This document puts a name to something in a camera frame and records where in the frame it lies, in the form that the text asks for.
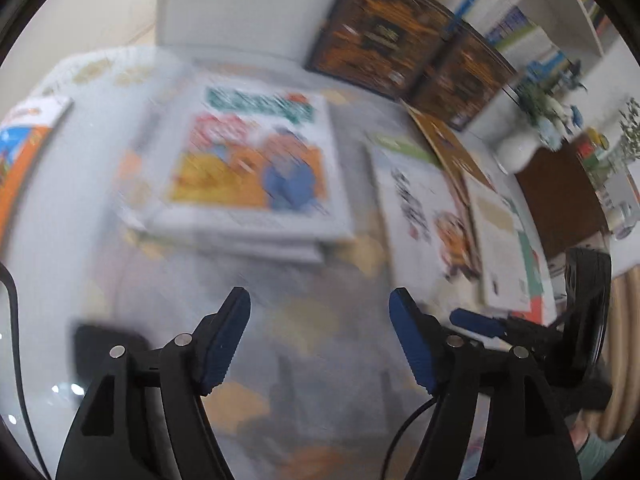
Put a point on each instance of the pile of thin white books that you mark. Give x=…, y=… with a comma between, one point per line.
x=240, y=245

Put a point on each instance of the person's right forearm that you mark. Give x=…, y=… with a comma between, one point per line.
x=595, y=455

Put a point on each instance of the glass vase green stems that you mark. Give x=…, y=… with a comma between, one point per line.
x=630, y=130

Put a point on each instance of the white bookshelf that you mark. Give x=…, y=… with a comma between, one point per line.
x=225, y=10

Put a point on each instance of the white book beige patch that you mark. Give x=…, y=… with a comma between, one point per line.
x=500, y=255

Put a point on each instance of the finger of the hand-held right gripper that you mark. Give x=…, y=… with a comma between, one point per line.
x=475, y=321

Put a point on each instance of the white ribbed vase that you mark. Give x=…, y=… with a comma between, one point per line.
x=517, y=152

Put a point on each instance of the teal red book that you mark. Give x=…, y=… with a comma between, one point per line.
x=531, y=270

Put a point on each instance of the red yellow box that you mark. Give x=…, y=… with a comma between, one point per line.
x=595, y=142

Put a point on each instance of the white warrior figure book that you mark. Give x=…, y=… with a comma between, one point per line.
x=415, y=220

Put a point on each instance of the dark ornate cover book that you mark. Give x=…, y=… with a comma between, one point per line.
x=380, y=35
x=465, y=85

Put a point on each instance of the brown wooden cabinet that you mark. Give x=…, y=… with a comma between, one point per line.
x=560, y=195

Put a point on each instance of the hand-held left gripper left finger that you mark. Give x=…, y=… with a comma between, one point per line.
x=227, y=345

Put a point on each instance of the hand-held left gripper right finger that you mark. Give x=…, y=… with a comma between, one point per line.
x=412, y=345

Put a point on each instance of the orange blue cartoon book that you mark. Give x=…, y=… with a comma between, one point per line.
x=250, y=170

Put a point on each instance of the orange bordered picture book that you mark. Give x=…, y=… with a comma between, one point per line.
x=20, y=160

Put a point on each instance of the row of shelved books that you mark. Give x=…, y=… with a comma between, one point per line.
x=480, y=0

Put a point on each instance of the mustard brown book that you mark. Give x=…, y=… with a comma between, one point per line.
x=450, y=145

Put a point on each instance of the white appliance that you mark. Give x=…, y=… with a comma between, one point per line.
x=620, y=210

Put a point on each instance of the beige striped mat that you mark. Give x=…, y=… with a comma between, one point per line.
x=622, y=335

